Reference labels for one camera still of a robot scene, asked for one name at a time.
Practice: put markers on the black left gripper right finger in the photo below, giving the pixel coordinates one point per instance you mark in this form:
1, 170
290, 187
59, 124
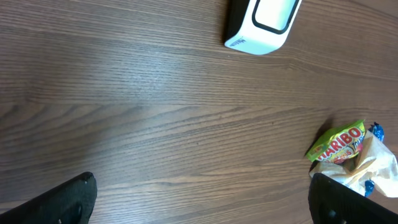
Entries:
332, 202

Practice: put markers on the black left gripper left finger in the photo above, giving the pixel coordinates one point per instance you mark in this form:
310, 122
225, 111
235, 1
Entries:
71, 202

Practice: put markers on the green yellow candy bag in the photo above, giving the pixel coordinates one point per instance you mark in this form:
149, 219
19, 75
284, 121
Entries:
338, 144

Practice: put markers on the beige brown cookie bag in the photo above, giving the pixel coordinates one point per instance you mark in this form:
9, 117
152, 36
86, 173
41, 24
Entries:
375, 163

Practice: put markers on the blue cookie pack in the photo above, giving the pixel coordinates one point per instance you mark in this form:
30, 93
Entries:
378, 131

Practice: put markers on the white barcode scanner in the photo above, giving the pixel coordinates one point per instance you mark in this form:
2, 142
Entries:
259, 27

